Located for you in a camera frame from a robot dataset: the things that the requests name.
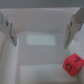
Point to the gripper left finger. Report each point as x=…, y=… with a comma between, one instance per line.
x=10, y=31

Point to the white plastic box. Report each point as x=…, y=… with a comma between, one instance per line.
x=40, y=50

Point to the pink block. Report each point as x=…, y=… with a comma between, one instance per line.
x=72, y=64

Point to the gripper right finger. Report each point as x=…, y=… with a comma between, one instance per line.
x=71, y=30

